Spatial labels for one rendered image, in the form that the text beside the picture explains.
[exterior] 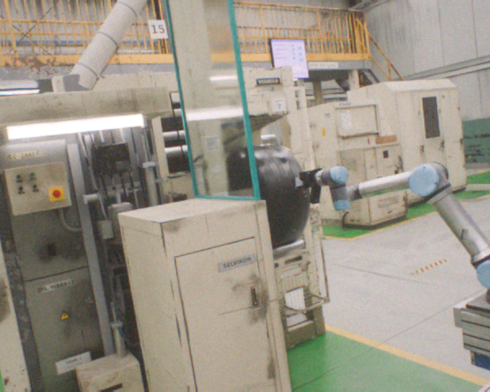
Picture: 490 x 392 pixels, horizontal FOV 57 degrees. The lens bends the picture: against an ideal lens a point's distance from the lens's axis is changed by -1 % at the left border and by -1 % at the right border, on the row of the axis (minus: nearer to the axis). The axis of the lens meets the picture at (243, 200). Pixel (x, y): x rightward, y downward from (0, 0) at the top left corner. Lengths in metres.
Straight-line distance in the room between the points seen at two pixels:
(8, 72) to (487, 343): 6.67
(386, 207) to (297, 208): 4.98
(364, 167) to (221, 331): 5.50
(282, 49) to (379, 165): 2.25
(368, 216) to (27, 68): 5.43
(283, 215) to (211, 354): 0.92
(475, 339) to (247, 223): 1.10
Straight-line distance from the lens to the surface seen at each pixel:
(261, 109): 2.78
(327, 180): 2.05
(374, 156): 7.05
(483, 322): 2.11
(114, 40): 2.54
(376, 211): 7.08
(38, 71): 7.42
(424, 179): 1.84
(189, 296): 1.52
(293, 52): 6.58
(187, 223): 1.48
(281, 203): 2.26
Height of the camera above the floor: 1.46
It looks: 6 degrees down
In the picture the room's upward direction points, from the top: 8 degrees counter-clockwise
